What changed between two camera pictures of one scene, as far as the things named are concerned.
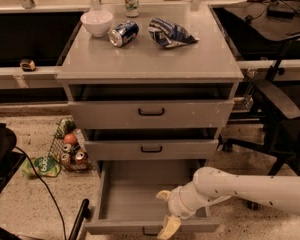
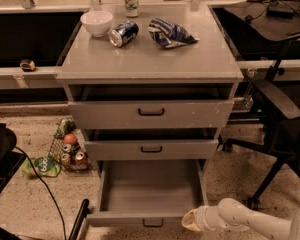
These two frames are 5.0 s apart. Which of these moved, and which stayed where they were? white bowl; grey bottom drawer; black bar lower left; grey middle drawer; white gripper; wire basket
Moved: grey bottom drawer; white gripper
Stayed: white bowl; wire basket; grey middle drawer; black bar lower left
